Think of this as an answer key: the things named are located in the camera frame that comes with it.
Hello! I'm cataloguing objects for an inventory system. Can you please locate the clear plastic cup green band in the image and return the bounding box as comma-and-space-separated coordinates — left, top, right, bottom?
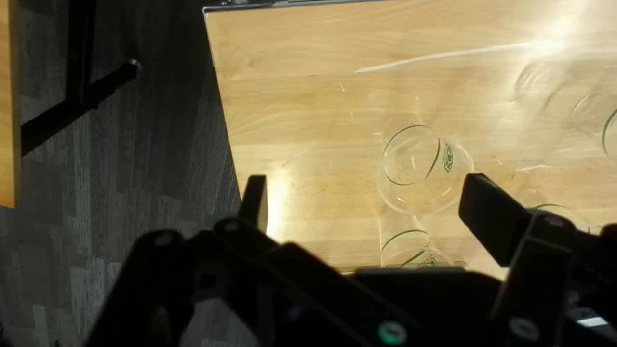
513, 187, 592, 235
379, 228, 457, 269
379, 123, 476, 215
568, 90, 617, 162
510, 58, 575, 114

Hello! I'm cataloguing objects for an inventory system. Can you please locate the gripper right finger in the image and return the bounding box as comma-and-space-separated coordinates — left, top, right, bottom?
458, 173, 617, 347

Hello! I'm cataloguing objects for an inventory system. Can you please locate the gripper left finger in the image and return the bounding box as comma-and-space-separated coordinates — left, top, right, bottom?
85, 175, 416, 347

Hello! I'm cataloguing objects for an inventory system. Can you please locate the wooden table with black legs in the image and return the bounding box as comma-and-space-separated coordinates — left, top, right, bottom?
0, 0, 142, 209

